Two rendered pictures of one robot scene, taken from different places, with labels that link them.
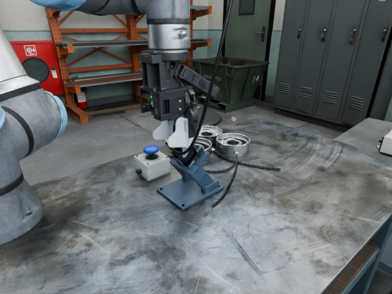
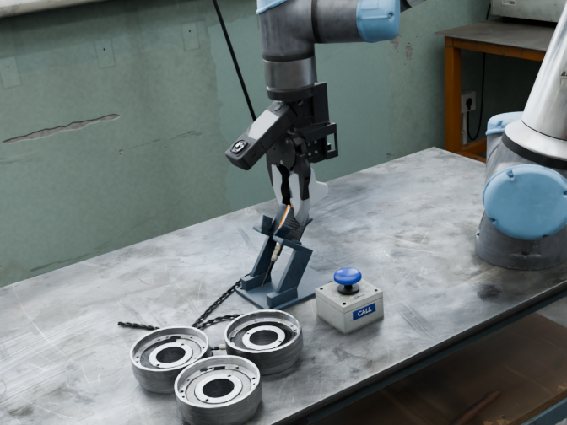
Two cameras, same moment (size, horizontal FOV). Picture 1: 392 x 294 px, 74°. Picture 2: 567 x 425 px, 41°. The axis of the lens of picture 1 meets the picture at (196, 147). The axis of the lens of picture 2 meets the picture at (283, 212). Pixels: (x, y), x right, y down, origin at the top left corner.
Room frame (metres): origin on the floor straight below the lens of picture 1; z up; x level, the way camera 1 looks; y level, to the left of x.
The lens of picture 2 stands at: (1.57, 0.18, 1.39)
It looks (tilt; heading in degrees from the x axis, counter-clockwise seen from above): 23 degrees down; 189
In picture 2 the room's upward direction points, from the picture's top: 6 degrees counter-clockwise
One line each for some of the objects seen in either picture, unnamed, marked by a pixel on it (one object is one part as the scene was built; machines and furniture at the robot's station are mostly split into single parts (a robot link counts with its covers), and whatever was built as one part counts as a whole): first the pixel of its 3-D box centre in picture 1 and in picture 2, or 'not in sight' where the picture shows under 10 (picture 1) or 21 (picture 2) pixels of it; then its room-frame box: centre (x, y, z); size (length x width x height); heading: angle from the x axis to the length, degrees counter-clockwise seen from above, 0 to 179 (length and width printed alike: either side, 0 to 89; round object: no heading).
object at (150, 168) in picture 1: (150, 164); (352, 300); (0.62, 0.12, 0.82); 0.08 x 0.07 x 0.05; 128
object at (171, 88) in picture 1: (168, 85); (299, 124); (0.50, 0.05, 1.06); 0.09 x 0.08 x 0.12; 131
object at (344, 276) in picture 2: (151, 155); (348, 286); (0.62, 0.12, 0.85); 0.04 x 0.04 x 0.05
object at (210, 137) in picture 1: (206, 136); (218, 393); (0.82, -0.04, 0.82); 0.10 x 0.10 x 0.04
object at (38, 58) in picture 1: (50, 79); not in sight; (3.72, 2.03, 0.50); 0.91 x 0.24 x 1.00; 128
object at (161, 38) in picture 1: (170, 38); (288, 72); (0.50, 0.05, 1.14); 0.08 x 0.08 x 0.05
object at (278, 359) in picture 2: (194, 150); (264, 342); (0.71, 0.00, 0.82); 0.10 x 0.10 x 0.04
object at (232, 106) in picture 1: (226, 83); not in sight; (4.21, -0.49, 0.35); 1.04 x 0.74 x 0.70; 38
